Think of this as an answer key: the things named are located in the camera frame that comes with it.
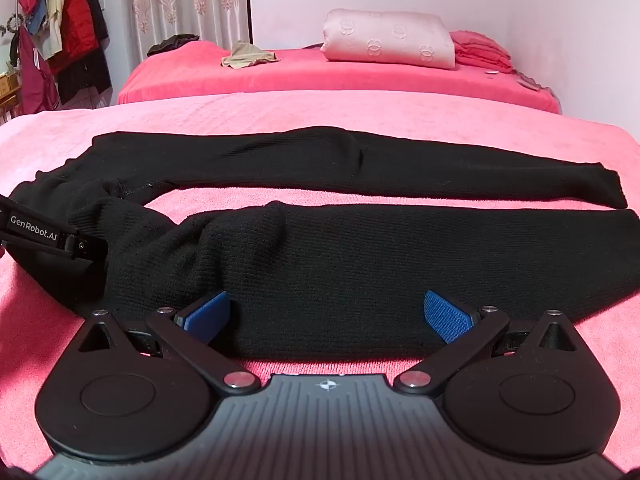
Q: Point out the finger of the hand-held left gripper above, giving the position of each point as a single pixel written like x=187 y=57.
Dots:
x=85 y=247

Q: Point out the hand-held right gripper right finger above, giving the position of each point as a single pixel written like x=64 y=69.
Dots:
x=445 y=317

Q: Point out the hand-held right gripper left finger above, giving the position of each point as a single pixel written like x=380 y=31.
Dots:
x=207 y=316

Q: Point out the black knit pants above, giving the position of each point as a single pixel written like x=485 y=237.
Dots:
x=350 y=270

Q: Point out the wooden furniture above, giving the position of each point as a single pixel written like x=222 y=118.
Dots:
x=9 y=97

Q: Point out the maroon vest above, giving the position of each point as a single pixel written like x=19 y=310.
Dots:
x=35 y=80

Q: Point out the black coat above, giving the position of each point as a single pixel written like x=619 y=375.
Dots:
x=95 y=70

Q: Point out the pink bed blanket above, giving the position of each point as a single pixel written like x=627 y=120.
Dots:
x=450 y=125

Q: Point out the blue garment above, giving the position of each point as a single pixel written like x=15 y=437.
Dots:
x=35 y=22

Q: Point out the red jacket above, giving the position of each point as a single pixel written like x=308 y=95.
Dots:
x=77 y=25

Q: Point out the cream shirt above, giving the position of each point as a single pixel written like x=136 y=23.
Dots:
x=54 y=20

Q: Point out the dark garment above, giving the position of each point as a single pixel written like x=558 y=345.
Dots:
x=172 y=42

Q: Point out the beige garment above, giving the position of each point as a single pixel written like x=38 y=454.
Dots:
x=247 y=56

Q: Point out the bed with pink sheet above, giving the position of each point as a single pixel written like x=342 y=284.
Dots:
x=350 y=80

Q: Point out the floral patterned curtain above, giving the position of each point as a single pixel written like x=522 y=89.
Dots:
x=185 y=0

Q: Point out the folded pink blanket stack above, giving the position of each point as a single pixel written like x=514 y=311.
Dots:
x=480 y=52

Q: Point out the rolled pale pink quilt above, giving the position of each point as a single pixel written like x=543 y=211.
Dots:
x=390 y=37

